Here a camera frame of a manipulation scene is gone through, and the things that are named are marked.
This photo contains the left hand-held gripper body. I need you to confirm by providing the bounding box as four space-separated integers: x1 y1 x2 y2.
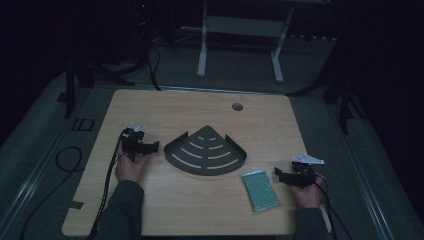
120 121 148 163

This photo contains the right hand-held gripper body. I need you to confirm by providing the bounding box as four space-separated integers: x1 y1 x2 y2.
289 153 325 189

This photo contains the green sponge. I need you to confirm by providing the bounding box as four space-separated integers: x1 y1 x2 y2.
240 169 282 213

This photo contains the black corner shelf tray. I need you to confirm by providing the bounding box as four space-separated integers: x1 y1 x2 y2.
163 124 248 177

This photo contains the person's right hand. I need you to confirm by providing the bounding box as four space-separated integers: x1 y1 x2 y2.
287 174 326 210

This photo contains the person's left hand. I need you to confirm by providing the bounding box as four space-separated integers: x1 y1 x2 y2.
114 150 151 184

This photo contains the black metal stand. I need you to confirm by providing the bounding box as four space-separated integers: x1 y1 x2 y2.
63 49 136 120
288 36 368 136

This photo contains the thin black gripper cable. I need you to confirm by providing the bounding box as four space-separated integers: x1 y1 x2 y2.
312 173 354 240

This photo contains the braided black gripper cable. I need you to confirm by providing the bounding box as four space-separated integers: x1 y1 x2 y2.
87 129 132 240

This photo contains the black floor cable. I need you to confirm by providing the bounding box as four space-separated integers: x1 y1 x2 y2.
19 145 84 240

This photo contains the black hanging cable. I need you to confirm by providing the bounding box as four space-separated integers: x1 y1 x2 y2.
145 44 163 92

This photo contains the white metal table frame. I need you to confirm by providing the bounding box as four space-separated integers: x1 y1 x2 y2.
196 0 295 84

